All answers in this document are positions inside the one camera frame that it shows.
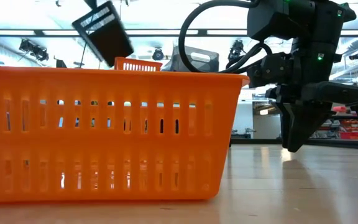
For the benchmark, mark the orange plastic basket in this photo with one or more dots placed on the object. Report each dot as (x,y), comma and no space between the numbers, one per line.
(110,82)
(138,59)

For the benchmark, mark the black ceiling spotlight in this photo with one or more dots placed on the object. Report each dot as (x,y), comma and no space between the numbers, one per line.
(158,54)
(356,56)
(33,49)
(236,49)

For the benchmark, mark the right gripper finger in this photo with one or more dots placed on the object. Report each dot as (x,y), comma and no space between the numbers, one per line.
(306,121)
(285,124)

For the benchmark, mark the black overhead crossbar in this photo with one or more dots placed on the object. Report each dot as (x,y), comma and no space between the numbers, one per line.
(26,31)

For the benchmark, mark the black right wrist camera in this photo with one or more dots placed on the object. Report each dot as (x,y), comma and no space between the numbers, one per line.
(269,70)

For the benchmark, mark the black metal table frame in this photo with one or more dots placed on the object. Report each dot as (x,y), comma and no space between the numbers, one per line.
(259,141)

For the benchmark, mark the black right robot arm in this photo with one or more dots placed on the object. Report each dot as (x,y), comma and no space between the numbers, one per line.
(315,18)

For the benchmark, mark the grey plastic basket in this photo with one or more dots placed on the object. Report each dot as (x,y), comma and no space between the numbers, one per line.
(213,63)

